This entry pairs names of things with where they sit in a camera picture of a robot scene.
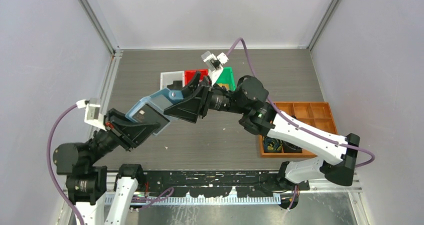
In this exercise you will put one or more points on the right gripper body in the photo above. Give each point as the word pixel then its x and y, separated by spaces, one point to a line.
pixel 219 99

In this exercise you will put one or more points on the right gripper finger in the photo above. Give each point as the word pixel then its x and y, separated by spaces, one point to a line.
pixel 190 108
pixel 189 88

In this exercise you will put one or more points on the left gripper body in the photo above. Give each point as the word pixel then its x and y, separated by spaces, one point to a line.
pixel 113 134

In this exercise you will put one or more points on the blue leather card holder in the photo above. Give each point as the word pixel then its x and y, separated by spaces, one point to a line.
pixel 159 100

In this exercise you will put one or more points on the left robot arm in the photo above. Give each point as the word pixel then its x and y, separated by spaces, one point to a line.
pixel 86 183

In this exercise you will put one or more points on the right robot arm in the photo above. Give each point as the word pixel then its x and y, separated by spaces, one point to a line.
pixel 335 155

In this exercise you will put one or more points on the black cards in white bin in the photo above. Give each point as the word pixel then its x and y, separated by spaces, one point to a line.
pixel 176 85

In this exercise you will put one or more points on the gold cards in green bin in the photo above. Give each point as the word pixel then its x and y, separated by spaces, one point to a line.
pixel 224 85

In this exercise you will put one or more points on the black card in holder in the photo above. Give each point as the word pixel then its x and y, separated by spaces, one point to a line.
pixel 147 114

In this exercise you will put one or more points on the red plastic bin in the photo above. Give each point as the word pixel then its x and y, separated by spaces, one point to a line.
pixel 190 74

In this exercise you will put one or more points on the green plastic bin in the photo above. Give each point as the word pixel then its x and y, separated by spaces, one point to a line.
pixel 227 77

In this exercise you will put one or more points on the white plastic bin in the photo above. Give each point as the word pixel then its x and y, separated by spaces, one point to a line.
pixel 167 78

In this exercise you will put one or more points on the rolled belt bottom left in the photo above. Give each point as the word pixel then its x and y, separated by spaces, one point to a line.
pixel 272 145

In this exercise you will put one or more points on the orange compartment tray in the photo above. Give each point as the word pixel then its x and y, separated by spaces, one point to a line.
pixel 313 113

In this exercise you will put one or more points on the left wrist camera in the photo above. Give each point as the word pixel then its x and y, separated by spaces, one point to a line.
pixel 93 115

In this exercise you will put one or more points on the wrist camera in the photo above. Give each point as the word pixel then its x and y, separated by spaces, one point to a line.
pixel 93 115
pixel 214 64

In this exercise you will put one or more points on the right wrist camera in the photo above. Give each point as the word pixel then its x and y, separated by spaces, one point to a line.
pixel 214 64

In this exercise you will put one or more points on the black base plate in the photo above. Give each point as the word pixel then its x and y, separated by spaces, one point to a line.
pixel 214 183

